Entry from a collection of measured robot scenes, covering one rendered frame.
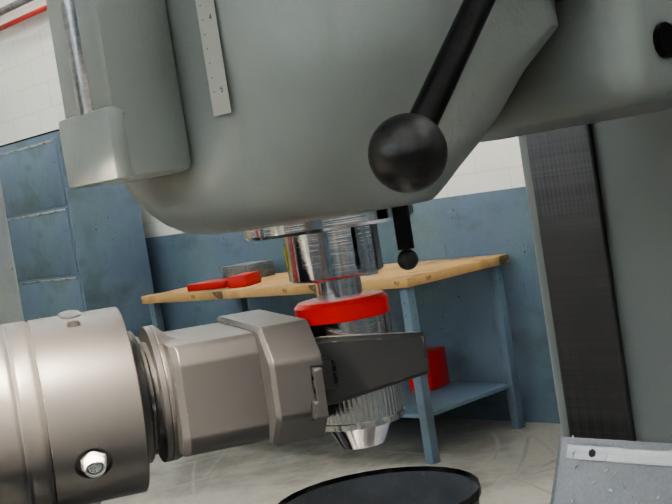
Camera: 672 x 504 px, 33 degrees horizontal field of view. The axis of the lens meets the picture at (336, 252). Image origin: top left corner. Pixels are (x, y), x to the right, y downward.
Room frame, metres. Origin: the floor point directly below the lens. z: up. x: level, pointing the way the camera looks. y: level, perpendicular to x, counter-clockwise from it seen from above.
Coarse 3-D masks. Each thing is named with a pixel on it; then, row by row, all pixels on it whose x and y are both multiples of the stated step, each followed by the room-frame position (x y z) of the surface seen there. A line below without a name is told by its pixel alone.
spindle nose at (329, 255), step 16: (368, 224) 0.56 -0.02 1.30; (288, 240) 0.56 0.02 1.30; (304, 240) 0.55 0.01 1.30; (320, 240) 0.55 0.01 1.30; (336, 240) 0.55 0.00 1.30; (352, 240) 0.55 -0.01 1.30; (368, 240) 0.55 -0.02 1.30; (288, 256) 0.56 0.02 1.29; (304, 256) 0.55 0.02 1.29; (320, 256) 0.55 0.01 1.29; (336, 256) 0.55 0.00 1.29; (352, 256) 0.55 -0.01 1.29; (368, 256) 0.55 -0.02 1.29; (288, 272) 0.57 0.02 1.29; (304, 272) 0.55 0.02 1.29; (320, 272) 0.55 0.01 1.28; (336, 272) 0.55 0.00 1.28; (352, 272) 0.55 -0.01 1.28; (368, 272) 0.55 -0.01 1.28
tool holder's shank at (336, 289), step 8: (328, 280) 0.55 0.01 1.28; (336, 280) 0.56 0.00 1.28; (344, 280) 0.56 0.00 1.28; (352, 280) 0.56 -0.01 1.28; (360, 280) 0.57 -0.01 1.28; (320, 288) 0.56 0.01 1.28; (328, 288) 0.56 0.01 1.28; (336, 288) 0.56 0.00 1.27; (344, 288) 0.56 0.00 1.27; (352, 288) 0.56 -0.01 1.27; (360, 288) 0.57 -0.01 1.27; (320, 296) 0.56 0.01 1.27; (328, 296) 0.56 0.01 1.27; (336, 296) 0.56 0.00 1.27; (344, 296) 0.56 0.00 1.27; (352, 296) 0.56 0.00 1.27
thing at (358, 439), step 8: (384, 424) 0.56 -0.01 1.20; (336, 432) 0.56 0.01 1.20; (344, 432) 0.56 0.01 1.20; (352, 432) 0.55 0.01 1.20; (360, 432) 0.55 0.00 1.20; (368, 432) 0.56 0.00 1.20; (376, 432) 0.56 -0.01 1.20; (384, 432) 0.56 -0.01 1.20; (344, 440) 0.56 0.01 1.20; (352, 440) 0.56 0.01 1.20; (360, 440) 0.56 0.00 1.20; (368, 440) 0.56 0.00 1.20; (376, 440) 0.56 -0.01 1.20; (384, 440) 0.57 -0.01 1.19; (344, 448) 0.56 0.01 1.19; (352, 448) 0.56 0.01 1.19; (360, 448) 0.56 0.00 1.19
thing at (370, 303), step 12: (312, 300) 0.58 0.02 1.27; (336, 300) 0.56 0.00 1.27; (348, 300) 0.55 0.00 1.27; (360, 300) 0.55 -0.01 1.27; (372, 300) 0.55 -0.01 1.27; (384, 300) 0.56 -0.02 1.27; (300, 312) 0.56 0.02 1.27; (312, 312) 0.55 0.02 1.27; (324, 312) 0.55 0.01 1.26; (336, 312) 0.55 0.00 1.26; (348, 312) 0.55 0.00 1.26; (360, 312) 0.55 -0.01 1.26; (372, 312) 0.55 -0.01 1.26; (384, 312) 0.56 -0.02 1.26; (312, 324) 0.55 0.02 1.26; (324, 324) 0.55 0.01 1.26
